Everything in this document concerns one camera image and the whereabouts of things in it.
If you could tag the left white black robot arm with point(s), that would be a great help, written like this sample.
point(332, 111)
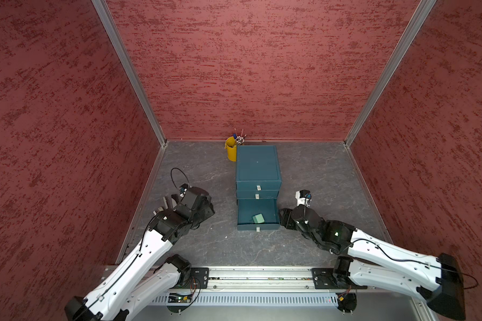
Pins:
point(127, 291)

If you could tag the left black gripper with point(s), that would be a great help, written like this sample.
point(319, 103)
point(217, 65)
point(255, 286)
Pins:
point(209, 209)

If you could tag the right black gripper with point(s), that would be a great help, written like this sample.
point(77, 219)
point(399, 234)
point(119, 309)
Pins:
point(286, 217)

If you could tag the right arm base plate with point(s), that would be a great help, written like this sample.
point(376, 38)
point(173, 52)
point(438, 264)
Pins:
point(331, 279)

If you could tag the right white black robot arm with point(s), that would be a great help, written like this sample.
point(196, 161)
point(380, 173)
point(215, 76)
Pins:
point(364, 260)

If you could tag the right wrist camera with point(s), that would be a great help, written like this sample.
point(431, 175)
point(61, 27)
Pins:
point(303, 197)

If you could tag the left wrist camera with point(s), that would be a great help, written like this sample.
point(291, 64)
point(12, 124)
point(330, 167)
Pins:
point(183, 189)

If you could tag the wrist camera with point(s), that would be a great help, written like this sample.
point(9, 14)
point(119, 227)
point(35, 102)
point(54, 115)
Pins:
point(303, 197)
point(183, 189)

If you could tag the left aluminium corner post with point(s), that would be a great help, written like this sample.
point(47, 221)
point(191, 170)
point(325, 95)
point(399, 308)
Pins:
point(114, 36)

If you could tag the right aluminium corner post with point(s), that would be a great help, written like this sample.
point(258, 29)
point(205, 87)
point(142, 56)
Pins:
point(409, 34)

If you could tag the teal three-drawer cabinet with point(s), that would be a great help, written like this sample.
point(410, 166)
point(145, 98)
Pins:
point(258, 183)

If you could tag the aluminium corner post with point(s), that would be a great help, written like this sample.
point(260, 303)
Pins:
point(114, 36)
point(409, 34)

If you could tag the pens in bucket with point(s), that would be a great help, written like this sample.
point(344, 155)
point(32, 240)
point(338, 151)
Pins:
point(239, 139)

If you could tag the yellow pen bucket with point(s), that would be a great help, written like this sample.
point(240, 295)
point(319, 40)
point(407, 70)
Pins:
point(231, 149)

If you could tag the green plug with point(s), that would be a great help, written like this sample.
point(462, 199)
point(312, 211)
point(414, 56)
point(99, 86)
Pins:
point(258, 218)

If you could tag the aluminium front rail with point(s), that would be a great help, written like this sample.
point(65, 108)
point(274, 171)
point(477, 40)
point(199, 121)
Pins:
point(261, 277)

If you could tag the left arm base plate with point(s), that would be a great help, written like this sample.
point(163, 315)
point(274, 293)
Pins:
point(193, 278)

